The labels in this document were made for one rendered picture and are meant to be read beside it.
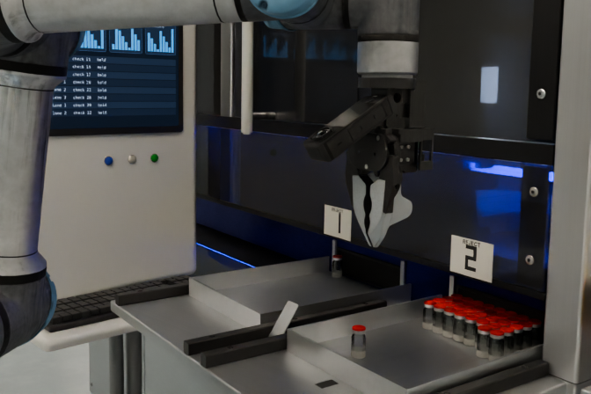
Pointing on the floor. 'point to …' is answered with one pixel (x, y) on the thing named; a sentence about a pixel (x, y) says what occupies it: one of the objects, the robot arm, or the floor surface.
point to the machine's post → (572, 193)
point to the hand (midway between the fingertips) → (369, 237)
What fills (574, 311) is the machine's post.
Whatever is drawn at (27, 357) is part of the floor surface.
